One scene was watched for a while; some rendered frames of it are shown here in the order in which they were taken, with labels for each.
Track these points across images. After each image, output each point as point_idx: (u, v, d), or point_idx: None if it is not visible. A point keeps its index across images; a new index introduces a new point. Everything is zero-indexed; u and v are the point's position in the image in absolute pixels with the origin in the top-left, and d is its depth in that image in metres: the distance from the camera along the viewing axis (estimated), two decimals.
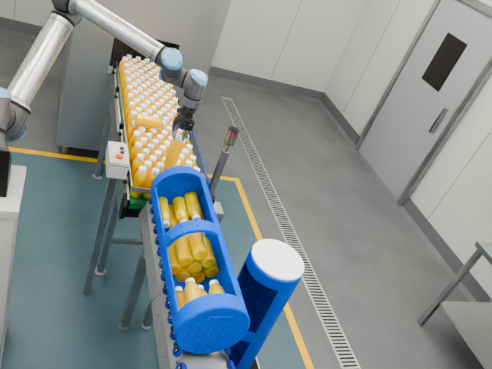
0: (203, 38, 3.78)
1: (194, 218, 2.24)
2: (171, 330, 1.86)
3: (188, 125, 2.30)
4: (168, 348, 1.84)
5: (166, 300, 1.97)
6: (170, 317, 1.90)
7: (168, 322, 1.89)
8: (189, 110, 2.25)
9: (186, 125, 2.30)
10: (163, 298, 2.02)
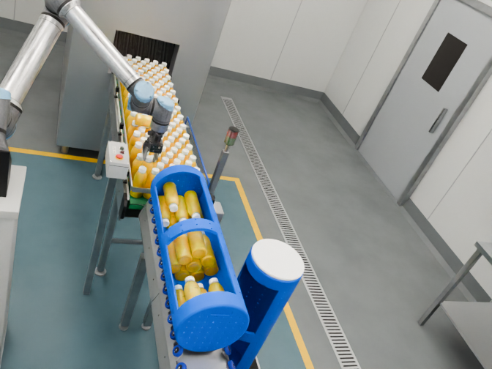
0: (203, 38, 3.78)
1: (194, 217, 2.25)
2: (170, 332, 1.85)
3: (157, 148, 2.40)
4: (168, 348, 1.84)
5: (165, 302, 1.97)
6: (170, 318, 1.90)
7: (170, 322, 1.89)
8: (157, 135, 2.35)
9: (155, 148, 2.40)
10: (163, 298, 2.02)
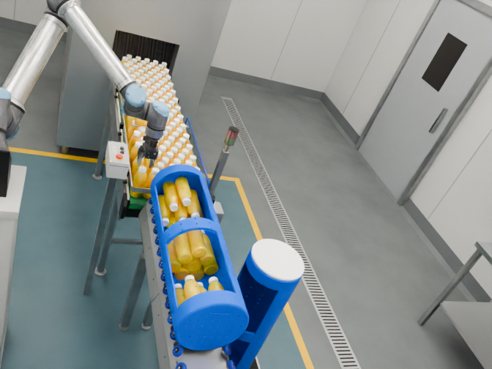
0: (203, 38, 3.78)
1: (193, 216, 2.25)
2: (170, 333, 1.85)
3: (152, 154, 2.35)
4: (168, 348, 1.84)
5: (165, 302, 1.96)
6: (170, 318, 1.90)
7: (170, 322, 1.89)
8: (152, 140, 2.30)
9: (150, 154, 2.34)
10: (163, 298, 2.02)
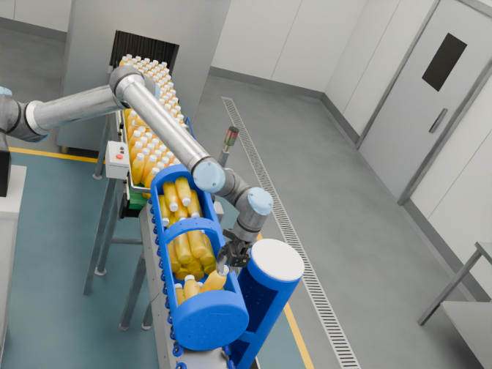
0: (203, 38, 3.78)
1: (193, 216, 2.25)
2: (170, 333, 1.85)
3: (241, 261, 1.63)
4: (168, 348, 1.84)
5: (165, 302, 1.96)
6: (170, 318, 1.90)
7: (170, 322, 1.89)
8: (244, 245, 1.58)
9: (239, 261, 1.62)
10: (163, 298, 2.02)
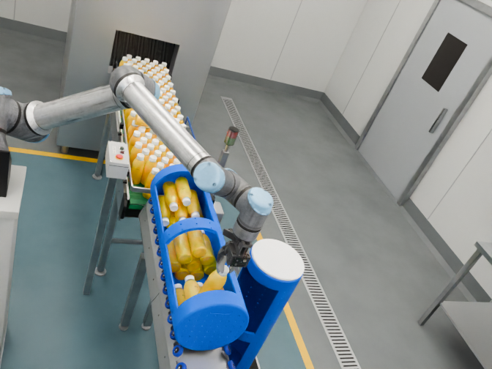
0: (203, 38, 3.78)
1: (193, 216, 2.25)
2: (170, 333, 1.85)
3: (241, 261, 1.63)
4: (168, 348, 1.84)
5: (165, 302, 1.96)
6: (170, 318, 1.90)
7: (170, 322, 1.89)
8: (244, 244, 1.58)
9: (239, 261, 1.63)
10: (163, 298, 2.02)
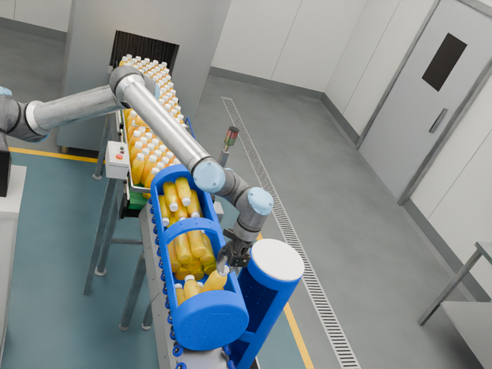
0: (203, 38, 3.78)
1: (193, 216, 2.25)
2: (170, 333, 1.85)
3: (241, 261, 1.63)
4: (168, 348, 1.84)
5: (165, 302, 1.96)
6: (170, 318, 1.90)
7: (170, 322, 1.89)
8: (244, 244, 1.58)
9: (239, 261, 1.62)
10: (163, 298, 2.02)
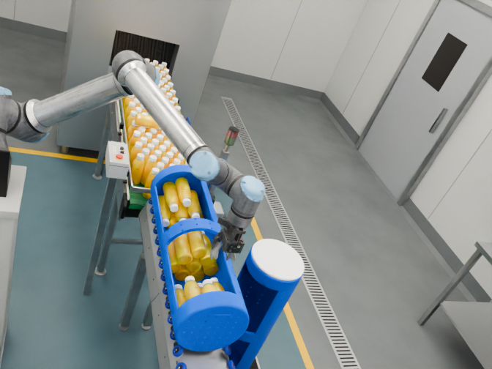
0: (203, 38, 3.78)
1: (193, 217, 2.25)
2: (170, 332, 1.85)
3: (236, 247, 1.70)
4: (168, 348, 1.84)
5: (165, 302, 1.97)
6: (170, 318, 1.90)
7: (170, 322, 1.89)
8: (238, 231, 1.65)
9: (233, 247, 1.69)
10: (163, 298, 2.02)
